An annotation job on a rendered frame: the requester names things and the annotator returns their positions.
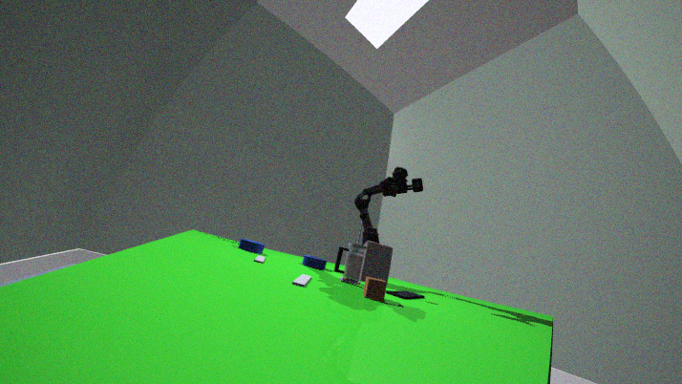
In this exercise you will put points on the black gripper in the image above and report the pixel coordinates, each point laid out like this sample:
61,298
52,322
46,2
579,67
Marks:
389,188

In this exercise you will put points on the blue short cylinder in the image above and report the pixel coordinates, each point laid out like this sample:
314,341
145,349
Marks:
314,262
251,246

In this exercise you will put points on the brown cube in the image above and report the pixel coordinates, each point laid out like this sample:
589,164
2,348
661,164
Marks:
374,289

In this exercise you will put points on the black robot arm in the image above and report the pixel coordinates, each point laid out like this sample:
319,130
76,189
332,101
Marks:
370,233

